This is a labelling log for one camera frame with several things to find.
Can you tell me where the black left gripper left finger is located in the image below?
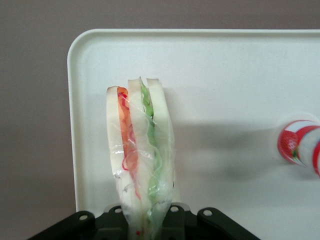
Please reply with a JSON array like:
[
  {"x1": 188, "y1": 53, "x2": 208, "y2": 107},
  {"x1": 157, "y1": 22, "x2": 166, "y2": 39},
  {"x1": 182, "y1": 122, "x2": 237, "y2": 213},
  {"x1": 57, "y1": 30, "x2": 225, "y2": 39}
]
[{"x1": 27, "y1": 204, "x2": 131, "y2": 240}]

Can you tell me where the plastic triangle sandwich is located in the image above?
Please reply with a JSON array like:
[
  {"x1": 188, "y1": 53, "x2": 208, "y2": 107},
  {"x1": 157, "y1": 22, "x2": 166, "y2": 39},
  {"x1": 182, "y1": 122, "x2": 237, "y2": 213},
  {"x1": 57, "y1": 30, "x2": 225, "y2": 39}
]
[{"x1": 105, "y1": 76, "x2": 176, "y2": 240}]

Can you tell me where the red white yogurt cup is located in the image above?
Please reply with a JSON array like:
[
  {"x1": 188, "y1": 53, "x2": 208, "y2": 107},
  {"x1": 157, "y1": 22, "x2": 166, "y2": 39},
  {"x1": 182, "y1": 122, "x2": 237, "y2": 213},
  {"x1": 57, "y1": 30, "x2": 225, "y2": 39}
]
[{"x1": 276, "y1": 119, "x2": 320, "y2": 179}]

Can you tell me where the brown table cover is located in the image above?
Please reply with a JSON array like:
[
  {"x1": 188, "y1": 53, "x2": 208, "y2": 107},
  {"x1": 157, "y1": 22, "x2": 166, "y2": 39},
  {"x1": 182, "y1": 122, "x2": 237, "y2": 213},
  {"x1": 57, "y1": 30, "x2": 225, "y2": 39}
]
[{"x1": 0, "y1": 0, "x2": 320, "y2": 240}]

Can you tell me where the beige plastic tray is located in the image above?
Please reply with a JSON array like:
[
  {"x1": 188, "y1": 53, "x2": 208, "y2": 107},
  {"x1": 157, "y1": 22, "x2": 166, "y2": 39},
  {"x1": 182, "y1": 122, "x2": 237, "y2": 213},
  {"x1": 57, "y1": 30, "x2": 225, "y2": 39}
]
[{"x1": 66, "y1": 28, "x2": 320, "y2": 240}]

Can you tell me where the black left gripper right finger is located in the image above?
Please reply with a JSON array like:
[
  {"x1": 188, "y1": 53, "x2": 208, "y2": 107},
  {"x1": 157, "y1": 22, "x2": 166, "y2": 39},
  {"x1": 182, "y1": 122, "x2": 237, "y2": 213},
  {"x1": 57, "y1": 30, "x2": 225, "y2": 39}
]
[{"x1": 159, "y1": 203, "x2": 259, "y2": 240}]

